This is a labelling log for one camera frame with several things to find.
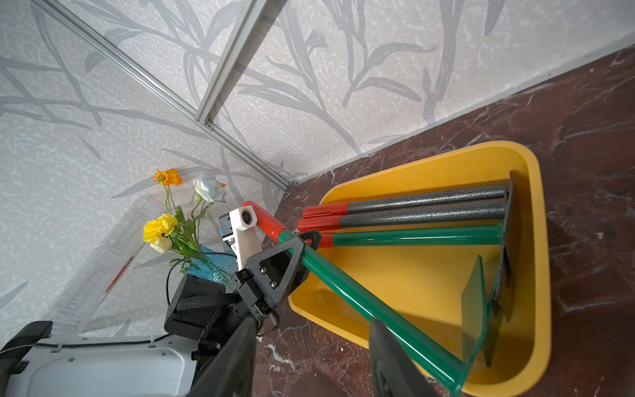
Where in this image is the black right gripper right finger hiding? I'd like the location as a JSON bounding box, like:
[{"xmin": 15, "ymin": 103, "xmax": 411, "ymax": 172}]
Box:
[{"xmin": 369, "ymin": 319, "xmax": 437, "ymax": 397}]

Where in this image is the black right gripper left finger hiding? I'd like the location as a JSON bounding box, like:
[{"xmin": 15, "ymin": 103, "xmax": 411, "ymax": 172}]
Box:
[{"xmin": 188, "ymin": 318, "xmax": 257, "ymax": 396}]

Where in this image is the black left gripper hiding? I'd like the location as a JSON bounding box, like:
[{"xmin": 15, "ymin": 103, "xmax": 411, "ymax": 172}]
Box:
[{"xmin": 225, "ymin": 229, "xmax": 322, "ymax": 328}]

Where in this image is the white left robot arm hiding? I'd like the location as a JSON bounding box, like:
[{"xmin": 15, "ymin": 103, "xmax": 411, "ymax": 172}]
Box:
[{"xmin": 1, "ymin": 231, "xmax": 321, "ymax": 396}]

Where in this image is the yellow plastic storage box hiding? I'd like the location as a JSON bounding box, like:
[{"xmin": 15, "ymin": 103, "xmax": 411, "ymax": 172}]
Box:
[{"xmin": 287, "ymin": 140, "xmax": 552, "ymax": 397}]

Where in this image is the blue glass flower vase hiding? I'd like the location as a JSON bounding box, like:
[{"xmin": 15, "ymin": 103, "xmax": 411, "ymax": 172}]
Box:
[{"xmin": 182, "ymin": 246, "xmax": 237, "ymax": 293}]

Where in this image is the artificial flower bouquet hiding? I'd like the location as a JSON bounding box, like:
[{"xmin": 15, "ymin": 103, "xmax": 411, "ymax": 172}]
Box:
[{"xmin": 142, "ymin": 169, "xmax": 226, "ymax": 273}]

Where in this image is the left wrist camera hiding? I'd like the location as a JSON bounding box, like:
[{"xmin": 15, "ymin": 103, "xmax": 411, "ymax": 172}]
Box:
[{"xmin": 218, "ymin": 205, "xmax": 262, "ymax": 271}]

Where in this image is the aluminium frame profile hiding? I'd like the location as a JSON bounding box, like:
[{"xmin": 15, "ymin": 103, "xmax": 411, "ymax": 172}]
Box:
[{"xmin": 31, "ymin": 1, "xmax": 295, "ymax": 190}]

